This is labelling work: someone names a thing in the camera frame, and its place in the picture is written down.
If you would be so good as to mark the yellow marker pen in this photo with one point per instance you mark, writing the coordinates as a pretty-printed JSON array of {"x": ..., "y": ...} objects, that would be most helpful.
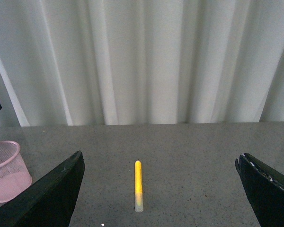
[{"x": 138, "y": 187}]

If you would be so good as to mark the white curtain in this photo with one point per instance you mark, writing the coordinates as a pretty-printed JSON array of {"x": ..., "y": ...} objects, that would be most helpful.
[{"x": 81, "y": 62}]

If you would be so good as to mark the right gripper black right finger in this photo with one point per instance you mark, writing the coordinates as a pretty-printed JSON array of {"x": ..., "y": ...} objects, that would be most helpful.
[{"x": 264, "y": 188}]

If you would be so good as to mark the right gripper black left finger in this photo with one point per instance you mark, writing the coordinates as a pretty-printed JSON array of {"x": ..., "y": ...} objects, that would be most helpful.
[{"x": 49, "y": 202}]

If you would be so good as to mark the pink mesh cup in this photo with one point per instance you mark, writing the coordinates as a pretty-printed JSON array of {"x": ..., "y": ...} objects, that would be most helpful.
[{"x": 14, "y": 175}]

